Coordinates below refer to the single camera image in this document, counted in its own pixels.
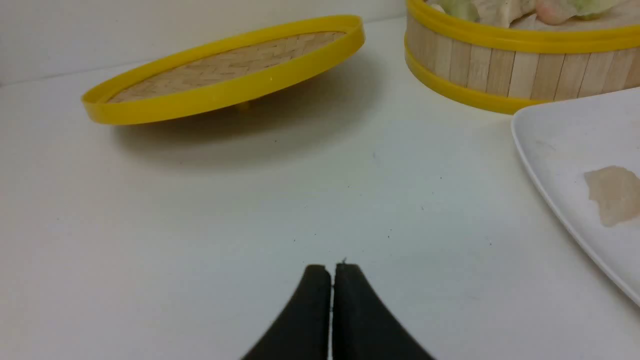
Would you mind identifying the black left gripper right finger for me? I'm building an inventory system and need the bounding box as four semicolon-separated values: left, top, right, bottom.
332;263;433;360

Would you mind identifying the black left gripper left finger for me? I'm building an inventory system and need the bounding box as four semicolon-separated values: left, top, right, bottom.
243;264;332;360

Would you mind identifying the white square plate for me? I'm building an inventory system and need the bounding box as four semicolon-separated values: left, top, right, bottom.
510;88;640;304

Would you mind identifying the pale pink dumpling on plate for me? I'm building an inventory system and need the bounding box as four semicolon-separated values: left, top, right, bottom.
583;165;640;228

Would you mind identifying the yellow rimmed bamboo steamer lid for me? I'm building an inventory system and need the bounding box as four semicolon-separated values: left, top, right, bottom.
81;14;365;126

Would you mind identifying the yellow rimmed bamboo steamer basket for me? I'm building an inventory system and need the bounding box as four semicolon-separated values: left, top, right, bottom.
404;0;640;114

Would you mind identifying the green dumpling in steamer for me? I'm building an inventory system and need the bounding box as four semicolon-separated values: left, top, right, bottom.
427;0;480;23

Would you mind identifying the white dumpling in steamer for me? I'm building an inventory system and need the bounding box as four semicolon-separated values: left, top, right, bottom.
473;0;536;28

